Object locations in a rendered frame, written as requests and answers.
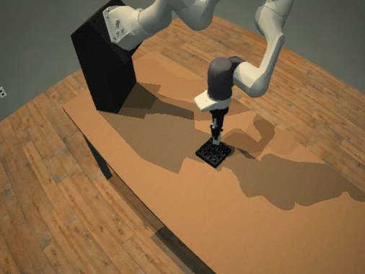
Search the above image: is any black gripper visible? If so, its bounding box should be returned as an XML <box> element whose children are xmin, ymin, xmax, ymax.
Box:
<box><xmin>209</xmin><ymin>107</ymin><xmax>229</xmax><ymax>145</ymax></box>

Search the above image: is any black knob panel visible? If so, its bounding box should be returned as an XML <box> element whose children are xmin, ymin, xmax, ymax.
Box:
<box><xmin>195</xmin><ymin>137</ymin><xmax>231</xmax><ymax>168</ymax></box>

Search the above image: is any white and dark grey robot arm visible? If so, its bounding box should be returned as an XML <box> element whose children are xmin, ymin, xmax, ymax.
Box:
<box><xmin>102</xmin><ymin>0</ymin><xmax>294</xmax><ymax>112</ymax></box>

